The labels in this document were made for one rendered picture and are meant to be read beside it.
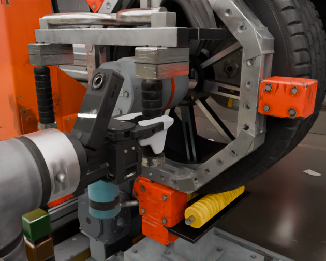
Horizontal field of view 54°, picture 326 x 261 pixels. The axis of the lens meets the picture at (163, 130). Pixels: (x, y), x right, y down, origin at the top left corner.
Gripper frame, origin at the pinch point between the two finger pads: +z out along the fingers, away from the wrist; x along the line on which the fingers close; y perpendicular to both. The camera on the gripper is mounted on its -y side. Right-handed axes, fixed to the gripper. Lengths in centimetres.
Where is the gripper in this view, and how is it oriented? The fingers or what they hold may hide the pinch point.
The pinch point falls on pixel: (159, 115)
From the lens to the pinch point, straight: 56.9
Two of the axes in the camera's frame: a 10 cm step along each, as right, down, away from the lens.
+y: 0.0, 9.6, 2.9
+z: 6.4, -2.3, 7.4
